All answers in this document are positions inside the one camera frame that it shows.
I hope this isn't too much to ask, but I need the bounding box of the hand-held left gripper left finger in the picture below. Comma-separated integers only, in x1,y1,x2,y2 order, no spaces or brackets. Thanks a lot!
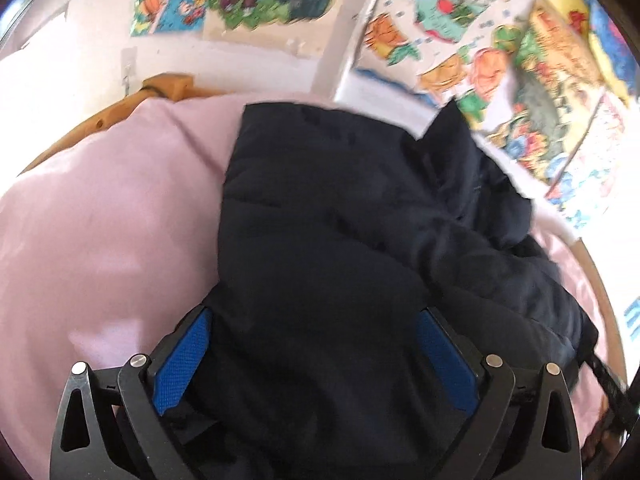
50,305,216,480

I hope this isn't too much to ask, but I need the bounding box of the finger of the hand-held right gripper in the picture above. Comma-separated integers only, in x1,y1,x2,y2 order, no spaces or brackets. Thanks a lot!
585,350,636,441

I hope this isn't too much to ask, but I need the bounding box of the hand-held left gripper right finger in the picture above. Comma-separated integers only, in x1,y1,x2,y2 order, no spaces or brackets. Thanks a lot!
417,305,583,480

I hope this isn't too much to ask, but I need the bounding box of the dark navy puffer jacket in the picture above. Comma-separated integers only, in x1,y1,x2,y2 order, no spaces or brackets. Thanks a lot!
165,100,601,480

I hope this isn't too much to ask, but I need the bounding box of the pink duvet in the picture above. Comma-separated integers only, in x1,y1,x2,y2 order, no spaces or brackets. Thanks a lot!
0,92,626,480

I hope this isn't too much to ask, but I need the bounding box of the tower and elephant drawing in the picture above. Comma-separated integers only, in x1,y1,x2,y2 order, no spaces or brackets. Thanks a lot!
542,87,628,228

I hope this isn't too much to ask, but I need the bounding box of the fields and river landscape drawing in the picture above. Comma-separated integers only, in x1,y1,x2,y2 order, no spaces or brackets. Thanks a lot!
467,2,628,186

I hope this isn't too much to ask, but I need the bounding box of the vertical white conduit pipe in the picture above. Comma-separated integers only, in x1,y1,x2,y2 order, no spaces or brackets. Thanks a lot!
312,0,396,101

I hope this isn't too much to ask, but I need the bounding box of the turtles and ship drawing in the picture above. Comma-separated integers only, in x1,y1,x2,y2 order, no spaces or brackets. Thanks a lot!
350,0,516,128

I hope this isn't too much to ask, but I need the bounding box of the wooden bed frame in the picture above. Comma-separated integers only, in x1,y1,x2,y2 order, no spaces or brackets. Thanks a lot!
20,74,228,176

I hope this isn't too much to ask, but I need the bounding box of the white wall outlet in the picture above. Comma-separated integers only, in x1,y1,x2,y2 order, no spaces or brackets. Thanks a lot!
121,47,138,93

